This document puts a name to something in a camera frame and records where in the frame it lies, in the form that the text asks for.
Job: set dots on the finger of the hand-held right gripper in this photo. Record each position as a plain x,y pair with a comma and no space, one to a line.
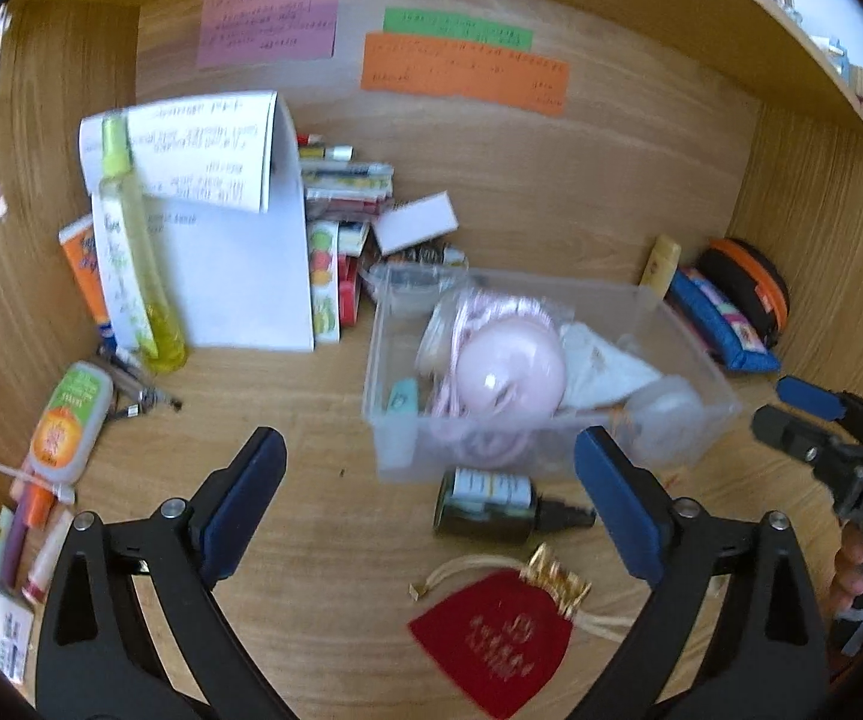
791,431
806,394

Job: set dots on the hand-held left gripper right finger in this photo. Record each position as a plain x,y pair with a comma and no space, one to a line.
618,510

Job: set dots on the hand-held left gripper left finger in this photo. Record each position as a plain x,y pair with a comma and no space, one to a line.
247,495

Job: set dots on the frosted white round jar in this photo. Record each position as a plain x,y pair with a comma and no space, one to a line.
663,420

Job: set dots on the dark green bottle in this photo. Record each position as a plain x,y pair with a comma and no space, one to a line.
484,502

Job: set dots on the clear plastic storage box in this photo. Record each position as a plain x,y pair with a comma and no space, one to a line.
416,450

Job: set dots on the red velvet pouch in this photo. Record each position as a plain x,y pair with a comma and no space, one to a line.
499,637

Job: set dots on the pink round device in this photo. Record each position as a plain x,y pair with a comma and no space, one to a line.
510,371

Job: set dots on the teal small item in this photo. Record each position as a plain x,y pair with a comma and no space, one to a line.
403,397

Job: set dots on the wooden desktop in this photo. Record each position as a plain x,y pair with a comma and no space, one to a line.
326,540

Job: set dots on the person's right hand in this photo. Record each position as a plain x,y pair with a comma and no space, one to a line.
849,570

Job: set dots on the blue fabric pouch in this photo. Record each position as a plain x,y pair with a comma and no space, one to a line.
723,322

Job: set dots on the black orange zip case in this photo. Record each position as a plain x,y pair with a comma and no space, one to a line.
746,277

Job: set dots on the black metal clip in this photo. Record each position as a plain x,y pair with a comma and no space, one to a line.
139,397

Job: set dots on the white orange label bottle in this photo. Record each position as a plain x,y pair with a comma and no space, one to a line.
64,427

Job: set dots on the white pink marker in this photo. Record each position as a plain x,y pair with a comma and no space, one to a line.
45,562

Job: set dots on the orange marker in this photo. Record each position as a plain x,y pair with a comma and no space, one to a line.
34,506

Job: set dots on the white handwritten paper pad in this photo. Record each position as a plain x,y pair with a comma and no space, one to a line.
236,262

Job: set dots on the fruit sticker sheet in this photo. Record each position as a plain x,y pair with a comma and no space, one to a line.
324,270

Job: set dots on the purple pen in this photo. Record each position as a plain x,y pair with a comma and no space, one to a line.
13,547

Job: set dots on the white green patterned tube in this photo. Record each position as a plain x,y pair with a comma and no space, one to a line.
116,277

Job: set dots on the yellow green spray bottle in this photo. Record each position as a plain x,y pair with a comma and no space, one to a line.
139,255

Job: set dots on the orange tube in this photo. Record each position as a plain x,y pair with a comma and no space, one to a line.
83,270

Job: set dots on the small white box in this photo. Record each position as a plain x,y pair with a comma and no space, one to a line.
412,221

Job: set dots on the stack of small packets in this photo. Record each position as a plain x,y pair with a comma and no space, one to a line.
341,180

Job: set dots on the wooden shelf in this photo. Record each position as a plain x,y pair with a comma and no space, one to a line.
791,45

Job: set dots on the orange paper note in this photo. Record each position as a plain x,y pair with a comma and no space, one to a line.
465,75

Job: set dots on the pink paper note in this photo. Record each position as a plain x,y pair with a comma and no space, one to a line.
266,22

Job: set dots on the green paper note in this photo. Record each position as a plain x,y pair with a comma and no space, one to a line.
457,28

